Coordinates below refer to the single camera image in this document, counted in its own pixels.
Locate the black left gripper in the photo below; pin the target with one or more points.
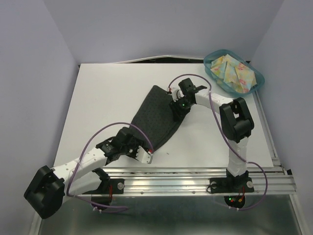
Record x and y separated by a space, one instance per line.
137 142

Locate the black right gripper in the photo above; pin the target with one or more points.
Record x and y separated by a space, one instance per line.
176 111

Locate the dark dotted skirt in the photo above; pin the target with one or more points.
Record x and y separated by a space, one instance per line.
155 119

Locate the pastel floral skirt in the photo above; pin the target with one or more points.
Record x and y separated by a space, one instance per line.
234 74

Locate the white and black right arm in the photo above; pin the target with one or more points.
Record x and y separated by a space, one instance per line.
233 119

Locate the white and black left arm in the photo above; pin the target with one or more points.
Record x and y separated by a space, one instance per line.
84 178

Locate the teal plastic basket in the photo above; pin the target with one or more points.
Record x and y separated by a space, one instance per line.
215 55

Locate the metal lower shelf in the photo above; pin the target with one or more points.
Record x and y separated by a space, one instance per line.
174 216

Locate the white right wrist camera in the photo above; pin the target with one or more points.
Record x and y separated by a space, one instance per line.
175 93

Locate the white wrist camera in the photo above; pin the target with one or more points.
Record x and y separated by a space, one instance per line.
144 156
175 93

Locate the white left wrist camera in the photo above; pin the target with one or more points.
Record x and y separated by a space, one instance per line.
144 156

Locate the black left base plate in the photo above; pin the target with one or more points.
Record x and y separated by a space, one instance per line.
111 186

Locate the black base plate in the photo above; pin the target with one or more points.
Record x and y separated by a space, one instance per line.
111 186
229 185

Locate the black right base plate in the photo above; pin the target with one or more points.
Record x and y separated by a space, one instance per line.
229 185

